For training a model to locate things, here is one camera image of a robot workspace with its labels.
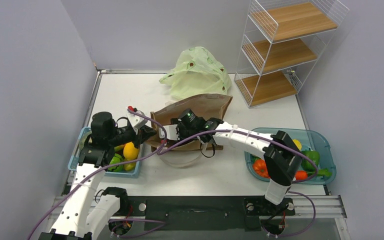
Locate brown jute tote bag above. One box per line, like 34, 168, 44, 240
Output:
150, 93, 233, 168

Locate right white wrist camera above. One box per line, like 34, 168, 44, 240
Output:
158, 124, 180, 141

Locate teal plastic tray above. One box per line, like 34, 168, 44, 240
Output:
253, 127, 337, 185

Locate green plastic grocery bag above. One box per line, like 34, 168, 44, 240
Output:
159, 46, 232, 100

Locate yellow napa cabbage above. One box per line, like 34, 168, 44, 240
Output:
292, 139, 303, 151

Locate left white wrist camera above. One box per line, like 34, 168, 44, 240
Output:
126, 110, 148, 133

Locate green leafy vegetable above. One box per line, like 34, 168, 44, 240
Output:
306, 168, 332, 178

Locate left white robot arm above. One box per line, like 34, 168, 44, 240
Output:
39, 107, 155, 240

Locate light blue plastic basket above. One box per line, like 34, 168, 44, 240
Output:
67, 126, 142, 179

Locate yellow green pear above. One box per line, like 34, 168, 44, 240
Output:
123, 161, 137, 172

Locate white wire wooden shelf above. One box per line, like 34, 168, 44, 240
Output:
234, 0, 350, 108

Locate small green watermelon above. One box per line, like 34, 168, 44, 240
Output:
107, 153, 125, 173

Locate yellow lemon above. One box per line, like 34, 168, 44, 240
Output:
122, 142, 140, 161

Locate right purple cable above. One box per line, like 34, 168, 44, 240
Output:
157, 129, 319, 239

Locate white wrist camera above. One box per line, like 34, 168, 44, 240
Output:
158, 124, 180, 141
126, 110, 148, 133

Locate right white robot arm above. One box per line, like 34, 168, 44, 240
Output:
159, 117, 304, 215

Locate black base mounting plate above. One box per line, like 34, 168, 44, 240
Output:
113, 195, 296, 232

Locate purple cable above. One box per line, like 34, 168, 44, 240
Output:
26, 109, 169, 240
157, 129, 319, 239

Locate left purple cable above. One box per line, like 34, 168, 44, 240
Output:
26, 109, 169, 240

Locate orange mini pumpkin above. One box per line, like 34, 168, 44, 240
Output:
252, 158, 270, 179

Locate green bell pepper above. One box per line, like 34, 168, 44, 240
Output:
300, 149, 321, 172

